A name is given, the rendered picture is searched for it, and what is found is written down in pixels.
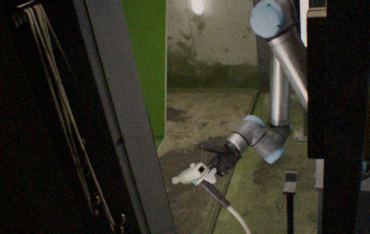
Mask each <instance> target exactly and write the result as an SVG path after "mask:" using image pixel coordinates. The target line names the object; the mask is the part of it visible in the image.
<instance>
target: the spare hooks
mask: <svg viewBox="0 0 370 234"><path fill-rule="evenodd" d="M41 1H42V0H29V1H26V2H24V3H21V4H17V5H16V6H15V7H14V9H13V11H12V13H11V16H10V18H11V21H12V23H13V26H15V27H19V24H22V19H23V21H24V23H26V22H27V23H29V25H30V29H31V31H32V33H33V36H34V39H35V43H36V47H37V50H38V52H39V56H40V59H41V61H42V68H43V71H44V74H45V76H46V79H47V83H48V85H49V87H50V92H51V95H52V97H53V103H54V106H55V108H56V112H57V115H58V118H59V122H60V124H61V126H62V130H63V133H64V136H65V140H66V142H67V145H68V148H69V151H70V154H71V158H72V159H73V163H74V165H75V168H76V172H77V174H78V177H79V180H80V182H81V186H82V189H83V192H84V194H85V198H86V200H87V202H88V204H89V208H90V211H91V213H92V214H93V215H95V216H98V215H99V212H98V210H97V209H95V211H94V210H93V208H92V206H91V205H93V206H96V205H97V204H99V202H100V201H101V203H102V206H103V208H104V210H105V215H106V216H107V219H108V220H109V222H110V228H111V229H112V231H113V232H114V233H115V234H123V232H124V228H122V227H121V229H122V231H121V232H117V231H115V229H114V228H113V226H118V225H120V224H123V223H125V216H124V215H123V214H122V220H121V221H118V223H116V222H113V221H112V218H111V216H110V213H109V211H108V207H107V205H106V203H105V200H104V199H103V195H102V191H101V187H100V185H98V182H97V180H96V177H95V174H94V171H93V169H92V167H91V165H90V162H89V159H88V156H87V153H86V151H85V140H84V139H82V140H81V137H80V135H79V131H78V129H77V126H76V122H75V120H74V117H73V114H72V112H71V109H70V106H69V103H68V100H67V96H66V94H65V91H64V88H63V86H62V83H61V79H60V77H59V71H58V69H57V66H56V62H55V58H54V54H53V49H52V47H51V44H50V43H51V41H50V35H49V32H48V28H47V26H48V27H49V28H50V31H51V33H52V35H53V40H54V41H55V43H56V45H57V47H58V48H59V50H60V51H61V53H62V55H63V58H64V60H65V64H66V65H67V67H68V69H69V71H70V73H71V75H72V77H73V79H74V81H75V82H76V84H77V80H76V77H75V75H74V73H73V71H72V68H71V66H70V64H69V62H68V60H67V56H66V55H65V53H64V51H63V49H62V47H61V45H60V43H59V41H58V39H57V37H56V35H55V32H54V31H53V28H52V27H51V24H50V22H49V21H48V19H47V15H46V13H45V11H44V9H43V7H42V5H41V4H39V2H41ZM32 8H33V9H34V10H35V14H36V16H37V17H38V20H39V24H40V29H41V31H42V35H43V38H44V40H43V38H42V35H41V33H40V29H39V26H38V24H37V22H36V19H35V17H34V15H33V14H34V12H33V10H32ZM16 14H17V20H18V22H17V20H16ZM21 15H22V19H21ZM18 23H19V24H18ZM33 23H34V25H35V27H34V25H33ZM35 28H36V31H37V32H38V36H39V39H40V41H41V43H42V46H43V49H44V52H45V56H46V59H47V62H48V64H49V66H50V68H51V70H52V72H53V76H54V79H55V82H56V89H57V92H58V94H59V100H60V103H61V106H62V112H63V113H64V116H65V121H66V125H67V129H66V126H65V122H64V119H63V117H62V114H61V111H60V109H59V105H58V102H57V100H56V95H55V91H54V89H53V85H52V82H51V80H50V76H49V73H48V71H47V69H46V66H45V63H44V58H43V55H42V51H41V48H40V45H39V41H38V39H37V35H36V31H35ZM68 116H69V117H70V120H71V123H72V125H73V129H74V131H75V133H76V136H77V138H78V140H79V143H80V146H78V145H77V144H76V142H75V138H74V135H73V131H72V129H71V126H70V120H69V117H68ZM67 130H68V132H67ZM68 133H69V135H70V136H69V135H68ZM78 150H82V152H83V154H84V157H85V164H84V165H82V164H81V161H80V157H79V153H78ZM87 165H88V172H87V173H84V170H83V168H86V167H87ZM90 174H91V175H92V177H93V181H94V184H95V186H96V189H97V190H96V191H93V192H91V191H89V189H88V185H87V182H86V179H85V176H89V175H90ZM97 193H98V194H99V196H97V197H96V201H95V202H93V201H91V199H90V196H89V195H95V194H97Z"/></svg>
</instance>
